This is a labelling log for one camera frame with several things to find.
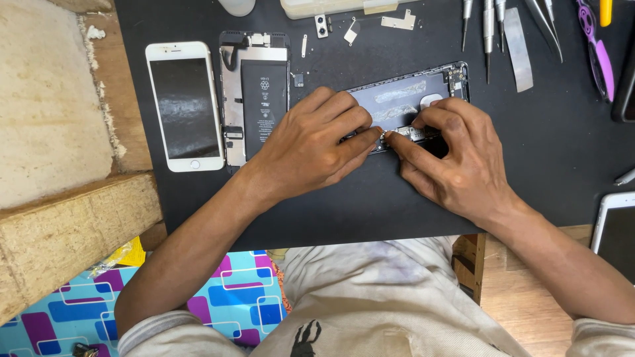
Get person's right hand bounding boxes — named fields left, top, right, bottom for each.
left=385, top=97, right=521, bottom=225

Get person's left hand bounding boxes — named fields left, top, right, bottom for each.
left=243, top=87, right=386, bottom=202

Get black phone housing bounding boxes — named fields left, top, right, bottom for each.
left=341, top=61, right=470, bottom=155

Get black phone battery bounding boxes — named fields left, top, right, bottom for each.
left=241, top=60, right=289, bottom=161

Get small phone circuit board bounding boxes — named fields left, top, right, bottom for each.
left=383, top=125, right=428, bottom=143

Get black work mat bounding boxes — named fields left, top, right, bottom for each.
left=113, top=0, right=635, bottom=252

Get phone display assembly metal back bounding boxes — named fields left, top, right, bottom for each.
left=219, top=31, right=291, bottom=175

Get wooden table leg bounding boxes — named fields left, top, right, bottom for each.
left=451, top=233, right=487, bottom=306

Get white smartphone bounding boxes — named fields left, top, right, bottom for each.
left=145, top=41, right=227, bottom=173

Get small silver shield plate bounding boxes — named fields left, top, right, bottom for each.
left=343, top=19, right=361, bottom=46

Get flat metal pry blade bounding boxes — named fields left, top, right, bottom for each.
left=503, top=7, right=534, bottom=93

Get long silver screwdriver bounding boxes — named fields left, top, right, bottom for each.
left=483, top=0, right=496, bottom=85

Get clear plastic parts box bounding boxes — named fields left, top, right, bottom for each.
left=280, top=0, right=405, bottom=20

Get short silver screwdriver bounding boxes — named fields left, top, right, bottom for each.
left=495, top=0, right=507, bottom=54
left=461, top=0, right=473, bottom=53

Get white t-shirt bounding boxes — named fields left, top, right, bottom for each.
left=117, top=235, right=635, bottom=357

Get white plastic bottle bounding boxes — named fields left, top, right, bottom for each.
left=218, top=0, right=257, bottom=18

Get silver tweezers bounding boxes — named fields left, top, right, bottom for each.
left=524, top=0, right=564, bottom=63
left=544, top=0, right=557, bottom=35

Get white framed phone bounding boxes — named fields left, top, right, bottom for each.
left=590, top=191, right=635, bottom=286

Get purple plastic opening tool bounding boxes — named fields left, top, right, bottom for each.
left=576, top=0, right=615, bottom=103

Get brown wooden board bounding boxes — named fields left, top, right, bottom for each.
left=50, top=0, right=153, bottom=173

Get yellow plastic packet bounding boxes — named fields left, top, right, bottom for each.
left=88, top=237, right=147, bottom=278

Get rough wooden beam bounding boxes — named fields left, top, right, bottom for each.
left=0, top=173, right=164, bottom=326

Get beige foam cushion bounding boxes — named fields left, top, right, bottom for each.
left=0, top=0, right=115, bottom=210

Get blue purple patterned mat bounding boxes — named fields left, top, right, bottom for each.
left=0, top=250, right=289, bottom=357

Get angular metal bracket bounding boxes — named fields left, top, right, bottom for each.
left=380, top=9, right=417, bottom=31

